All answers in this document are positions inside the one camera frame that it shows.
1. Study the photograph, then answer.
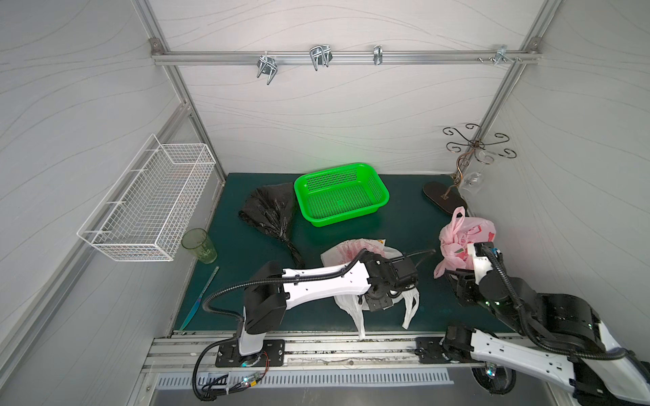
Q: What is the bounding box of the white printed plastic bag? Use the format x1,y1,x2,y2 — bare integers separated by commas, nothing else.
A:
320,239,420,339

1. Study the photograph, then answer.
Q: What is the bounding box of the black plastic bag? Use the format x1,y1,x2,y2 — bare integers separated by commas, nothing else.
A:
238,183,306,269

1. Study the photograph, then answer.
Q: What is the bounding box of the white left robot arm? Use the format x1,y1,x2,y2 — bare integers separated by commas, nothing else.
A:
191,249,420,402

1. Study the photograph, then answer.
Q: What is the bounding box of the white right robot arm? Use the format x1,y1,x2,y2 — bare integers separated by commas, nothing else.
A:
441,243,649,405

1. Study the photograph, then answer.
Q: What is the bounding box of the pink plastic bag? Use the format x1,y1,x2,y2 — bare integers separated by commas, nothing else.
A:
433,206,497,278

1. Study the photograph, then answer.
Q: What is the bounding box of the green plastic basket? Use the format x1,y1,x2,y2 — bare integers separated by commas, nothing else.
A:
294,163,390,228

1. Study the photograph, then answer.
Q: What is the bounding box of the clear glass on stand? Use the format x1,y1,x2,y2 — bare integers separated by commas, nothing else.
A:
461,172,485,196

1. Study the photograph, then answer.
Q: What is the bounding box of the bronze curled hook stand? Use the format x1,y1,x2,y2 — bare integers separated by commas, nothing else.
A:
422,126,518,216

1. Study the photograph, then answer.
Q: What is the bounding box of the green translucent cup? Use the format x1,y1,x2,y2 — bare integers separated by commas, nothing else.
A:
181,228,218,264

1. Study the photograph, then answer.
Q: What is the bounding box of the small metal hook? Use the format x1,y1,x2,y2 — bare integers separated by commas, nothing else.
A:
373,45,384,66

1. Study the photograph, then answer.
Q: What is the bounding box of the metal clamp hook middle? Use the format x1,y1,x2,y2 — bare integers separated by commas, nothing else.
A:
309,45,333,71

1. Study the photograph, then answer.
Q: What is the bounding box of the metal clamp hook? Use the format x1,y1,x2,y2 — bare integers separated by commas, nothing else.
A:
309,45,333,71
257,53,278,86

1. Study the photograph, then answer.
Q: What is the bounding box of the metal clamp hook left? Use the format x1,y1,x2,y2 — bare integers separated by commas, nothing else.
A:
257,53,278,86

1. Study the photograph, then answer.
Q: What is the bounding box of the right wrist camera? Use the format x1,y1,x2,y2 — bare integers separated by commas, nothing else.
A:
467,242,495,285

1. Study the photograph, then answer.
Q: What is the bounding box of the metal bracket right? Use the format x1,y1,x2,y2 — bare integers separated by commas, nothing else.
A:
477,45,522,66

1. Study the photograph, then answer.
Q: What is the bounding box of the aluminium crossbar rail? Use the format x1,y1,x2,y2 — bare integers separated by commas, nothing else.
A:
152,49,543,66

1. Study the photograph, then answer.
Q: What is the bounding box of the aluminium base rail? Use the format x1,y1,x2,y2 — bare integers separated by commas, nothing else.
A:
142,332,444,372

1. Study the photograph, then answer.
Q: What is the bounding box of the white wire basket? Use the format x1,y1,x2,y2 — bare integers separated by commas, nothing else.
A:
76,135,216,262

